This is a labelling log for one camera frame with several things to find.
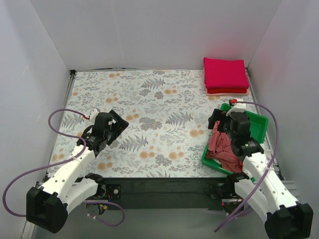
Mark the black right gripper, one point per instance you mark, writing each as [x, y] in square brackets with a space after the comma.
[217, 118]

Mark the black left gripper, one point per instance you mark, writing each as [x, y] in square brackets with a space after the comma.
[119, 123]

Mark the magenta t-shirt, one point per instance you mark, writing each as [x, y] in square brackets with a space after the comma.
[223, 64]

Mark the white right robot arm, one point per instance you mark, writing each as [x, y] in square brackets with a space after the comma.
[283, 215]

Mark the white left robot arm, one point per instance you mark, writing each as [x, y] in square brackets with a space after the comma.
[49, 205]

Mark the dusty pink crumpled t-shirt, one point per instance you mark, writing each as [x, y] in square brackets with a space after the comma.
[219, 149]

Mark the folded red t-shirt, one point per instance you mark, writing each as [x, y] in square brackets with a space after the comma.
[227, 91]

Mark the folded pink t-shirt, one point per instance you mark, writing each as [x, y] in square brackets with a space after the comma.
[224, 94]

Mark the green plastic bin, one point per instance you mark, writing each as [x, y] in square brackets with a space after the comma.
[258, 129]

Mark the floral patterned tablecloth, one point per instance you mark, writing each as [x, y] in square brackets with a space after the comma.
[167, 112]

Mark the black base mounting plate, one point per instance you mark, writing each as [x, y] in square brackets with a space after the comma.
[153, 193]

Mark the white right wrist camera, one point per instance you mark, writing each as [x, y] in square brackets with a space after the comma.
[236, 107]

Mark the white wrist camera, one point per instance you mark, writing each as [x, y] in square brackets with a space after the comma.
[236, 107]
[92, 115]

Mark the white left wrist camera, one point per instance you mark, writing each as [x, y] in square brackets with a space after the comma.
[92, 115]

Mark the aluminium frame rail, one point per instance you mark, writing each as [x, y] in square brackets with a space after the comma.
[107, 204]

